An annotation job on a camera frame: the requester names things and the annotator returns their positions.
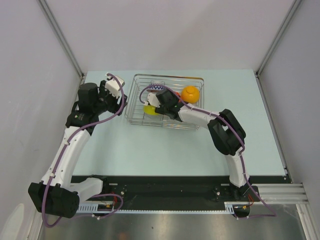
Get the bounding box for aluminium frame rail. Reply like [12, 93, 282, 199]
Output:
[256, 183, 309, 204]

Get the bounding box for aluminium corner post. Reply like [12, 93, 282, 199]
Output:
[36, 0, 84, 80]
[255, 0, 304, 78]

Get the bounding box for right aluminium corner post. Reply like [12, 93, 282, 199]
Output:
[255, 0, 304, 78]

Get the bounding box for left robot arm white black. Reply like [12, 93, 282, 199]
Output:
[28, 74, 128, 219]

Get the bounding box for left aluminium corner post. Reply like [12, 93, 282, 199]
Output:
[36, 0, 84, 80]

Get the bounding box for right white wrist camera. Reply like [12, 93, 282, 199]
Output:
[144, 92, 161, 108]

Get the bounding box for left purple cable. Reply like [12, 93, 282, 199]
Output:
[41, 72, 127, 228]

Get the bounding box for orange yellow bowl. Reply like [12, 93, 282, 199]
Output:
[180, 85, 200, 104]

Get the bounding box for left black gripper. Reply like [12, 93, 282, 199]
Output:
[92, 80, 127, 116]

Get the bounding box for white slotted cable duct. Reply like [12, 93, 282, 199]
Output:
[76, 203, 234, 214]

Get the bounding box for red patterned blue zigzag bowl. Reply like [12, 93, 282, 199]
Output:
[146, 83, 165, 93]

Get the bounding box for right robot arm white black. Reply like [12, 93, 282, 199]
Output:
[147, 89, 250, 201]

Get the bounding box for metal wire dish rack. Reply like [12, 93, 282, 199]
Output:
[125, 74, 204, 130]

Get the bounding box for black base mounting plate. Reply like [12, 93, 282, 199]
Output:
[69, 174, 293, 211]

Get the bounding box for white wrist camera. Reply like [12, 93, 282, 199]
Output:
[104, 72, 121, 99]
[144, 92, 161, 108]

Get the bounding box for yellow green bowl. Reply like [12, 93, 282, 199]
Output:
[143, 105, 159, 116]

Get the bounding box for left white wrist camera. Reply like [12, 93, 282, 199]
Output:
[104, 72, 121, 99]

